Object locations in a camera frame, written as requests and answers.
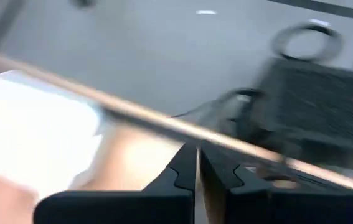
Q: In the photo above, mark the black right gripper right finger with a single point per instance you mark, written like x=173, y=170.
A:
x=272, y=207

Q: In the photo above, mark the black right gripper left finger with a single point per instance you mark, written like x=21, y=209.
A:
x=145, y=207

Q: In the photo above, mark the white plastic bin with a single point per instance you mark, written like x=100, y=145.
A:
x=33, y=130

